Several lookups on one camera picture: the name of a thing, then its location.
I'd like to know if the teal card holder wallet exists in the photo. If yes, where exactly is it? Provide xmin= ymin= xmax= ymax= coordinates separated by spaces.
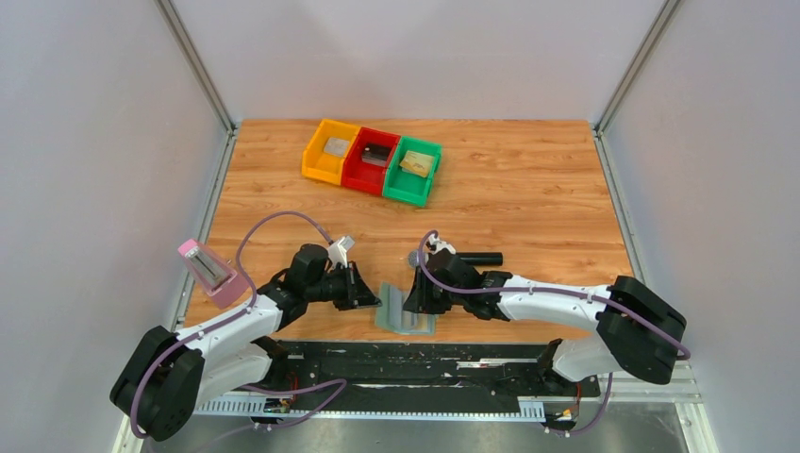
xmin=375 ymin=282 xmax=437 ymax=336

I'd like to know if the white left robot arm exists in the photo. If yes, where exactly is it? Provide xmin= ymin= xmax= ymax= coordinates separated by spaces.
xmin=109 ymin=243 xmax=381 ymax=441

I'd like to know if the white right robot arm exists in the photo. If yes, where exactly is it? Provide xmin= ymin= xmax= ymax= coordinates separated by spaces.
xmin=403 ymin=249 xmax=691 ymax=385

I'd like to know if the gold VIP card stack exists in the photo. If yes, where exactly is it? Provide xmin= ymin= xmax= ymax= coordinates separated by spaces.
xmin=399 ymin=150 xmax=435 ymax=178

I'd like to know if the silver VIP card stack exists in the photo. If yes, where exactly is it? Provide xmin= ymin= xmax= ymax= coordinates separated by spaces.
xmin=323 ymin=137 xmax=351 ymax=159

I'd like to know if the black VIP card stack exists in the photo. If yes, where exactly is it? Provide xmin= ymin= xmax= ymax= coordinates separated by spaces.
xmin=361 ymin=143 xmax=392 ymax=167

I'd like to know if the black handheld microphone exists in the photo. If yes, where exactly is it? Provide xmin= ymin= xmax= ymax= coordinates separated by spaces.
xmin=407 ymin=251 xmax=504 ymax=268

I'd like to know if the pink metronome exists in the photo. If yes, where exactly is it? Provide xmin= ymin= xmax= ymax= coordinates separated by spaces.
xmin=177 ymin=239 xmax=249 ymax=310

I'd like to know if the yellow plastic bin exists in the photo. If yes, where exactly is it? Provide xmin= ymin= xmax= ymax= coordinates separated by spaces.
xmin=301 ymin=119 xmax=361 ymax=185

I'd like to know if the green plastic bin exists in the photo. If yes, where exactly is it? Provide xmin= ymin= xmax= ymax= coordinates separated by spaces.
xmin=382 ymin=136 xmax=442 ymax=207

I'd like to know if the red plastic bin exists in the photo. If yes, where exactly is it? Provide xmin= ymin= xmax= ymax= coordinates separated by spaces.
xmin=341 ymin=126 xmax=401 ymax=196

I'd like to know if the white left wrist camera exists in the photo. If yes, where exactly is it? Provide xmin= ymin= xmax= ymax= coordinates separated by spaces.
xmin=327 ymin=235 xmax=355 ymax=268

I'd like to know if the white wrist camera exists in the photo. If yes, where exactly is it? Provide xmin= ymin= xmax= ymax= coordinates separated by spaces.
xmin=327 ymin=235 xmax=355 ymax=268
xmin=425 ymin=235 xmax=457 ymax=255

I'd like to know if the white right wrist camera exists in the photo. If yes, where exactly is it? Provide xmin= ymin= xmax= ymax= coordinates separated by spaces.
xmin=425 ymin=235 xmax=457 ymax=255

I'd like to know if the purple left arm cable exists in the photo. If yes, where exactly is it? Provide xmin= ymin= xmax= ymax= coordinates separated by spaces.
xmin=127 ymin=210 xmax=349 ymax=442

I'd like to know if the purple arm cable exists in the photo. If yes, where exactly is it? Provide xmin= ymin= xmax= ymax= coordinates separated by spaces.
xmin=417 ymin=229 xmax=692 ymax=438
xmin=127 ymin=210 xmax=349 ymax=442

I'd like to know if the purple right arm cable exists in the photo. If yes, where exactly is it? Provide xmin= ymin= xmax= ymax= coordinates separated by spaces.
xmin=417 ymin=229 xmax=692 ymax=438

